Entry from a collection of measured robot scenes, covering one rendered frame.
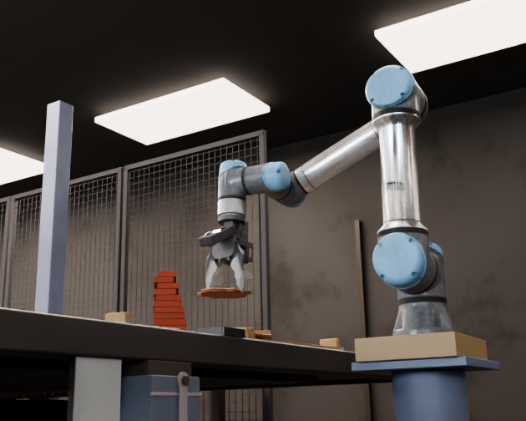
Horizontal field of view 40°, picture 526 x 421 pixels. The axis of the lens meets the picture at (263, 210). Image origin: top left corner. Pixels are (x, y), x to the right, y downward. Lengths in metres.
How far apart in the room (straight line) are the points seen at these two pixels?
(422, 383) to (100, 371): 0.78
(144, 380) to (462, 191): 4.52
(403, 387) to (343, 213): 4.28
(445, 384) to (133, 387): 0.74
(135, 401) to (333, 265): 4.68
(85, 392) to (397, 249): 0.77
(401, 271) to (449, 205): 4.00
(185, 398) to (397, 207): 0.67
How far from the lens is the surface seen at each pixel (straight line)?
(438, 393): 1.72
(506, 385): 5.36
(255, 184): 1.88
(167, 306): 2.77
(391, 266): 1.64
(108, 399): 1.25
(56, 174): 3.93
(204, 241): 1.81
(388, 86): 1.77
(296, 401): 5.97
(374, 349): 1.69
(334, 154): 1.94
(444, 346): 1.64
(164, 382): 1.31
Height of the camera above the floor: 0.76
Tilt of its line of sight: 16 degrees up
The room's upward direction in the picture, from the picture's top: 1 degrees counter-clockwise
